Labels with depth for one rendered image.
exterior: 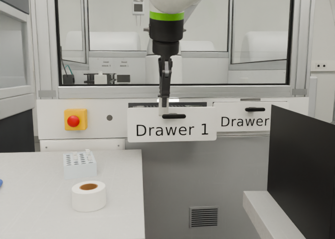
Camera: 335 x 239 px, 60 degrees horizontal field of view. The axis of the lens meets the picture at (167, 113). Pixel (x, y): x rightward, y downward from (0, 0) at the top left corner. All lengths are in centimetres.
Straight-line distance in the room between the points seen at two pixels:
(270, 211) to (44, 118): 81
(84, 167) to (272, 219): 48
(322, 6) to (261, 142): 379
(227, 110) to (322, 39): 377
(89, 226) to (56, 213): 10
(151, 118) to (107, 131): 23
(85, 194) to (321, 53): 440
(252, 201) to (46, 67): 80
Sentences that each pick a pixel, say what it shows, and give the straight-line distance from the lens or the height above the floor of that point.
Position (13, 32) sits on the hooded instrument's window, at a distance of 195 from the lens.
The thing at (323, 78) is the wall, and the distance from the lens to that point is 479.
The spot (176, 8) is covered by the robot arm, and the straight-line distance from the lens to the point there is 64.
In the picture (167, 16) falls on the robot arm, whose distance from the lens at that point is 77.
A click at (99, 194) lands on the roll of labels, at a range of 63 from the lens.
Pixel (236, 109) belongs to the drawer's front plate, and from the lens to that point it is 112.
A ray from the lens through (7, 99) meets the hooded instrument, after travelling 176.
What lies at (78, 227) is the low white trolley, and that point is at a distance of 59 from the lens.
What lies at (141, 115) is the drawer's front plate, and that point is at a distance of 92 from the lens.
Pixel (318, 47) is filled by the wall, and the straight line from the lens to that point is 476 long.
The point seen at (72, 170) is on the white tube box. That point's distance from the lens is 82.
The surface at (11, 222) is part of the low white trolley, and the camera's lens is 65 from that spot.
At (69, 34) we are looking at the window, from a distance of 111.
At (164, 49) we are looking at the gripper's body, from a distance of 79.
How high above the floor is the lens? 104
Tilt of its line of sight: 8 degrees down
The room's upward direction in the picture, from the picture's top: straight up
